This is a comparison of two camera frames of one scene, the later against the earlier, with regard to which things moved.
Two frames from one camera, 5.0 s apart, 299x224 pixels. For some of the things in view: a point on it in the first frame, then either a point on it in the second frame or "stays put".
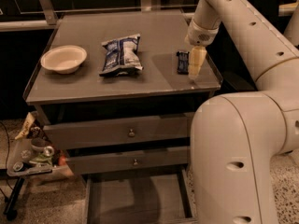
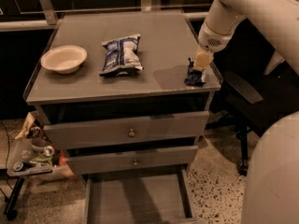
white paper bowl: x=64 y=59 stays put
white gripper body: x=201 y=34 -> x=211 y=40
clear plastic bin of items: x=32 y=152 stays put
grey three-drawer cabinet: x=114 y=91 stays put
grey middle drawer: x=123 y=161 stays put
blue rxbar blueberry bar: x=182 y=63 -> x=193 y=76
